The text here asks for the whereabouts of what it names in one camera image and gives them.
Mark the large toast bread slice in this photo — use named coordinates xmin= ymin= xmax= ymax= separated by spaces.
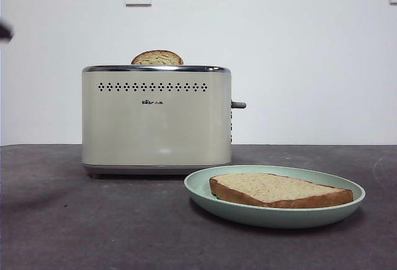
xmin=208 ymin=172 xmax=354 ymax=209

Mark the cream two-slot toaster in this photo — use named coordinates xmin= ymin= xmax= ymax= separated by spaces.
xmin=81 ymin=64 xmax=248 ymax=179

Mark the small toast bread slice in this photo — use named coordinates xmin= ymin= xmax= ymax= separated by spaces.
xmin=130 ymin=50 xmax=184 ymax=66

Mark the pale green round plate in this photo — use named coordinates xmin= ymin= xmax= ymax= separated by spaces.
xmin=184 ymin=164 xmax=367 ymax=229

